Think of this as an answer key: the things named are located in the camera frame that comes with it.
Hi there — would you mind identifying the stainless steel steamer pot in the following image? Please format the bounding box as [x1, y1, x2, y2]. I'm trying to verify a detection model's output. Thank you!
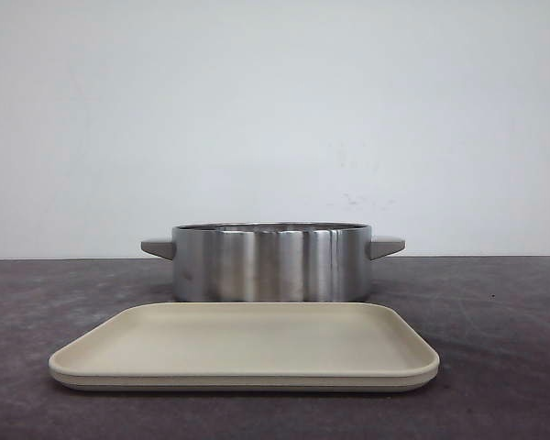
[141, 222, 406, 303]

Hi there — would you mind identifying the cream rectangular plastic tray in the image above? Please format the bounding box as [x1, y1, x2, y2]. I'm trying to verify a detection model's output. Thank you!
[49, 302, 440, 392]

